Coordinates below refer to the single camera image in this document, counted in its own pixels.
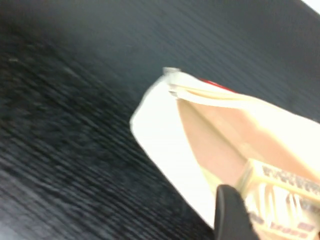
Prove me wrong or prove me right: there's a cream zippered pencil case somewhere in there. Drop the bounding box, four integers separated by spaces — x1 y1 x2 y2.
129 66 320 230

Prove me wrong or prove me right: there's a cream printed eraser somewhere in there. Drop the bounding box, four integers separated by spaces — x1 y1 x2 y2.
236 159 320 240

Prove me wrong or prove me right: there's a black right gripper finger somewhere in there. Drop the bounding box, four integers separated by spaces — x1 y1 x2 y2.
214 184 262 240

